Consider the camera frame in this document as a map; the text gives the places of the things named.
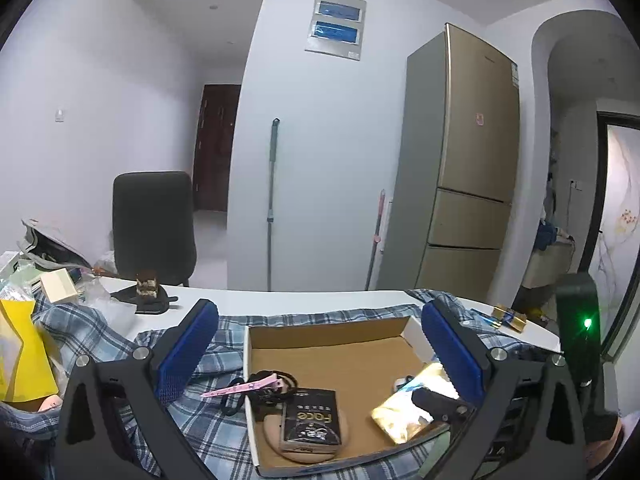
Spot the black framed glass door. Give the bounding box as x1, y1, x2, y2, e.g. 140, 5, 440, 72
582, 110, 640, 361

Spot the blue plaid shirt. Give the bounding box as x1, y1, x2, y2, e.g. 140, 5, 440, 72
0, 287, 563, 480

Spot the dark grey chair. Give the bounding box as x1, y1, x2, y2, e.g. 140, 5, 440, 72
111, 171, 197, 288

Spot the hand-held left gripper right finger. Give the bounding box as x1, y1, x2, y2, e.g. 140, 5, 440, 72
421, 299, 588, 480

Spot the clear plastic packet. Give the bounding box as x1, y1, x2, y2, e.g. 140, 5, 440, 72
0, 270, 38, 306

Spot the pink broom handle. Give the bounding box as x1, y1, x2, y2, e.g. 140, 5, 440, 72
364, 189, 387, 291

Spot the beige cabinet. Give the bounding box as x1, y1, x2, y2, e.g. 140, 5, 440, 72
522, 240, 576, 291

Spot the white plastic bag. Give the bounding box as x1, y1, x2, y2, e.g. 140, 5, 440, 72
80, 252, 118, 311

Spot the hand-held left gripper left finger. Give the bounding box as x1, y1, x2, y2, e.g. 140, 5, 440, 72
52, 298, 219, 480

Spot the white small box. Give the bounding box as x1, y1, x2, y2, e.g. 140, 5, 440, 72
39, 267, 81, 303

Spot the gold and blue cigarette pack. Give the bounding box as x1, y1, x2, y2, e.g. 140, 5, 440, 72
370, 362, 461, 445

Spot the person's right hand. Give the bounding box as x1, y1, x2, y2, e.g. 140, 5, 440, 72
584, 411, 627, 472

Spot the gold refrigerator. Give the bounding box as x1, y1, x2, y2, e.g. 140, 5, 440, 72
375, 22, 521, 303

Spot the grey electrical panel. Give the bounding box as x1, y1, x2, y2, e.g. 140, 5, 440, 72
304, 0, 368, 62

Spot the black small box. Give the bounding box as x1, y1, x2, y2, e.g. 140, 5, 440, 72
277, 387, 351, 453

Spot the grey bag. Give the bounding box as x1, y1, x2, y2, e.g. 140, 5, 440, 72
17, 218, 93, 271

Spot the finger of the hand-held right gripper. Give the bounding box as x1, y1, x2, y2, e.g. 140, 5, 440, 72
411, 387, 474, 423

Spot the pink hair clip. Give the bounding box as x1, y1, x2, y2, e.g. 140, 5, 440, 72
200, 374, 287, 401

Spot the shallow cardboard box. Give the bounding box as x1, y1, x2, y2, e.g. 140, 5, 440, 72
243, 316, 453, 478

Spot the dark wooden door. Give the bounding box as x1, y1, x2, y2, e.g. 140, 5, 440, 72
192, 84, 242, 213

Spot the blue cloth pile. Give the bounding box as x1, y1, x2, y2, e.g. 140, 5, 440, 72
535, 220, 561, 251

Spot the black hair tie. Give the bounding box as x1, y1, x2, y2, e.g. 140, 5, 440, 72
218, 370, 301, 416

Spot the yellow bag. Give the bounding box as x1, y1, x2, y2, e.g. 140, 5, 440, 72
0, 297, 60, 403

